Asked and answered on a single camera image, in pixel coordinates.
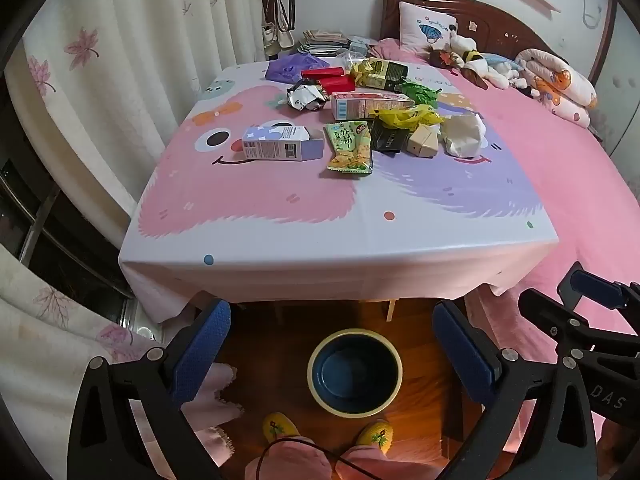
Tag dark window frame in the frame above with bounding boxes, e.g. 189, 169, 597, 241
0, 157, 138, 321

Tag strawberry milk carton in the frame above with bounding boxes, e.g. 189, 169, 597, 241
331, 91, 417, 121

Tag black gold crumpled wrapper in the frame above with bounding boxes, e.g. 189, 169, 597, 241
286, 82, 332, 111

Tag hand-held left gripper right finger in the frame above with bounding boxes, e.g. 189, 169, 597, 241
432, 300, 601, 480

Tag person's left leg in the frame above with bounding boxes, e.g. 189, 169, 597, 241
245, 437, 333, 480

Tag purple white carton box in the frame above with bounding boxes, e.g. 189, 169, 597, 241
242, 124, 326, 162

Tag yellow wrapper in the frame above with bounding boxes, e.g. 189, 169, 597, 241
348, 60, 381, 87

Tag printed pink tablecloth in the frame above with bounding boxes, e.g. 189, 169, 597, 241
118, 62, 560, 323

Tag white wall cable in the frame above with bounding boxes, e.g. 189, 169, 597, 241
581, 0, 604, 29

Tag small beige carton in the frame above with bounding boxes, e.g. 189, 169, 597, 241
406, 124, 442, 158

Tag yellow knit slipper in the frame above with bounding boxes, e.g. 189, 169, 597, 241
356, 420, 394, 456
263, 412, 302, 444

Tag yellow slippers and pink trousers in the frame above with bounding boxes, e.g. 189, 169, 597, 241
255, 437, 382, 480

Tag brown hair doll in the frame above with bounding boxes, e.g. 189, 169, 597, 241
427, 45, 466, 69

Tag blue bin with cream rim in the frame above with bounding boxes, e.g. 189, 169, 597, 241
306, 328, 404, 417

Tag white crumpled paper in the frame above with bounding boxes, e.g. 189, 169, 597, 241
439, 112, 487, 158

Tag black packet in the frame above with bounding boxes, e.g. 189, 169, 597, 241
369, 119, 412, 153

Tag white leaf print curtain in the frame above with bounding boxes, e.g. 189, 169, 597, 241
0, 245, 246, 480
5, 0, 266, 251

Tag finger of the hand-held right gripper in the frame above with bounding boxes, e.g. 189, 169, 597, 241
557, 261, 640, 311
517, 287, 640, 361

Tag green paper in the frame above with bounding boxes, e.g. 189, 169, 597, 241
400, 80, 441, 110

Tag folded printed quilt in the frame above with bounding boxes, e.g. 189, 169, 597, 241
515, 48, 598, 128

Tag white blue plush toy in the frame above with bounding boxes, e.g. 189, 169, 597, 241
461, 55, 523, 91

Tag purple plastic bag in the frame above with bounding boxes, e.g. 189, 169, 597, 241
264, 55, 331, 82

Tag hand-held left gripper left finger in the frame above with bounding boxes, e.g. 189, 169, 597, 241
67, 298, 233, 480

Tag red paper box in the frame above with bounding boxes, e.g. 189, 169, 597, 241
301, 66, 357, 95

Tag white printed pillow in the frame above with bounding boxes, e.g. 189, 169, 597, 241
399, 1, 458, 53

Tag bee plush toy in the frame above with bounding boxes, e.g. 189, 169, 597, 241
450, 29, 488, 68

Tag green snack packet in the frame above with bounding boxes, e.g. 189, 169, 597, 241
324, 119, 376, 176

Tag dark green cream box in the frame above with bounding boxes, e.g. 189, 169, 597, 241
367, 59, 408, 92

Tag yellow plastic bag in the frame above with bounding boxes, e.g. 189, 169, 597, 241
372, 105, 445, 131

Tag stack of books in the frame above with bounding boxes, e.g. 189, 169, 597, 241
298, 29, 351, 55

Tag beige handbag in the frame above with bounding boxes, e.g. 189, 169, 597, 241
261, 20, 297, 57

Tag wooden headboard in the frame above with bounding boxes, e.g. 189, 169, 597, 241
379, 0, 561, 61

